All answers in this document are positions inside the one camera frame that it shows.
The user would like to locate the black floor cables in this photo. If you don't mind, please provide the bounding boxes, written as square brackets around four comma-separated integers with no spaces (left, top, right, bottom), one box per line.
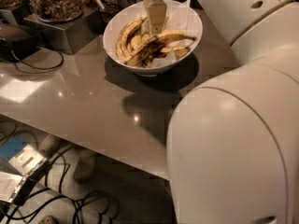
[0,119,121,224]

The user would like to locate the silver electronics box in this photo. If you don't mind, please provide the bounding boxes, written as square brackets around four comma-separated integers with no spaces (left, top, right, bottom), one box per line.
[0,136,47,204]

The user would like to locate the right lower banana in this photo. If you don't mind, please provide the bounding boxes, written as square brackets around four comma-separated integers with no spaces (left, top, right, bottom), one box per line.
[160,46,190,60]

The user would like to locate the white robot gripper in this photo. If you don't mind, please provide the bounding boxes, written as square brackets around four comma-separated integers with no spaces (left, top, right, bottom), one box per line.
[143,0,167,35]

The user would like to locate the right shoe under table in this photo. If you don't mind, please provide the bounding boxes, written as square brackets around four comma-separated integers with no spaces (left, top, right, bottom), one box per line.
[73,149,96,182]

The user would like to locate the glass jar of nuts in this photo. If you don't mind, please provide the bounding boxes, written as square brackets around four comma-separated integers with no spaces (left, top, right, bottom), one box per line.
[29,0,83,23]

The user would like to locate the left curved yellow banana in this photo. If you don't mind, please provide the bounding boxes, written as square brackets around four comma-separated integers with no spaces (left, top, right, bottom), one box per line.
[115,16,148,60]

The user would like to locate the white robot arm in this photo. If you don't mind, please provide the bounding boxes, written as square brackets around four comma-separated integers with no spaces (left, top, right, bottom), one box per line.
[166,0,299,224]

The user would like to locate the left shoe under table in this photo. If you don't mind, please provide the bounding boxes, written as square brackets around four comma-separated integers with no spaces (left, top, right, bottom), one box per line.
[38,134,61,157]

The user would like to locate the black appliance cable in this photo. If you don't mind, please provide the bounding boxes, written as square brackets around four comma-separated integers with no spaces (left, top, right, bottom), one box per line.
[8,44,65,72]

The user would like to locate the shoe under table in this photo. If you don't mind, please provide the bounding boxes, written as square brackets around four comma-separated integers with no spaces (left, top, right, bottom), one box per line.
[73,149,96,182]
[38,134,61,157]

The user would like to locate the steel box stand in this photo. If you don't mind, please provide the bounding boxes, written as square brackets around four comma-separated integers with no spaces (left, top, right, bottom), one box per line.
[24,7,106,54]

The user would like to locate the dark cup with tongs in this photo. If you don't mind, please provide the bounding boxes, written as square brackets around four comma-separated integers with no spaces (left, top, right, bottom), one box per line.
[93,0,121,23]

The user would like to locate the dark brown appliance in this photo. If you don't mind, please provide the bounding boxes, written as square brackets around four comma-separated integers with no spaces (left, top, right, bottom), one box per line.
[0,20,40,62]

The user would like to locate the white ceramic bowl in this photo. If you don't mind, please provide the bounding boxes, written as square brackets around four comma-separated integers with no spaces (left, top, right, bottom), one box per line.
[102,0,204,77]

